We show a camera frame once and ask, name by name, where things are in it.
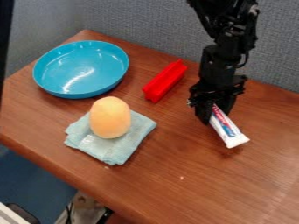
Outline objects under table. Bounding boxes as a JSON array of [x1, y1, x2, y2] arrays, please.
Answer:
[[0, 192, 114, 224]]

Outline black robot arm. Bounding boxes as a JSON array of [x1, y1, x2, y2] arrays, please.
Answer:
[[187, 0, 259, 124]]

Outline white toothpaste tube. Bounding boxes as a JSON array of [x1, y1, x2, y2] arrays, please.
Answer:
[[210, 104, 250, 149]]

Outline red plastic block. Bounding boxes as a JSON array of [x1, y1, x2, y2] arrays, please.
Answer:
[[142, 59, 187, 103]]

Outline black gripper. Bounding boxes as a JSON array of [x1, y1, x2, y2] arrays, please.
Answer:
[[189, 45, 249, 124]]

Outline orange egg-shaped sponge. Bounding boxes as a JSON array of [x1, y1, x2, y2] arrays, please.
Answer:
[[90, 96, 131, 138]]

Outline light blue folded cloth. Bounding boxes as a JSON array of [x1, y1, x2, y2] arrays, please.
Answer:
[[63, 109, 159, 166]]

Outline blue plastic plate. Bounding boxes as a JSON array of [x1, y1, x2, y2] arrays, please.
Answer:
[[32, 40, 130, 99]]

